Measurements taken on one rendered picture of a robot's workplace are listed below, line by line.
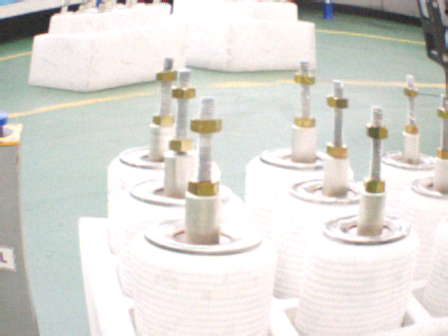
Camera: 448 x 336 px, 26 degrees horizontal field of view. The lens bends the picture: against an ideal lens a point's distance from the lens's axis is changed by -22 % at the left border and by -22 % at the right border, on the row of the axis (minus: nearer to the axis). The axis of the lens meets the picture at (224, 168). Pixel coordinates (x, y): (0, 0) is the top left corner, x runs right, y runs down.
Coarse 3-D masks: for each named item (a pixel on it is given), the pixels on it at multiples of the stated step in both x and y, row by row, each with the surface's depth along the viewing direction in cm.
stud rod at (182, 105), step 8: (184, 72) 83; (184, 80) 83; (176, 104) 84; (184, 104) 84; (176, 112) 84; (184, 112) 84; (176, 120) 84; (184, 120) 84; (176, 128) 84; (184, 128) 84; (176, 136) 84; (184, 136) 84; (176, 152) 84; (184, 152) 85
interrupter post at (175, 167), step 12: (168, 156) 84; (180, 156) 84; (192, 156) 84; (168, 168) 84; (180, 168) 84; (192, 168) 84; (168, 180) 84; (180, 180) 84; (168, 192) 85; (180, 192) 84
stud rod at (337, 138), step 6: (336, 84) 85; (342, 84) 85; (336, 90) 85; (342, 90) 85; (336, 96) 85; (342, 96) 85; (336, 108) 86; (336, 114) 86; (342, 114) 86; (336, 120) 86; (342, 120) 86; (336, 126) 86; (342, 126) 86; (336, 132) 86; (342, 132) 86; (336, 138) 86; (342, 138) 86; (336, 144) 86; (342, 144) 86
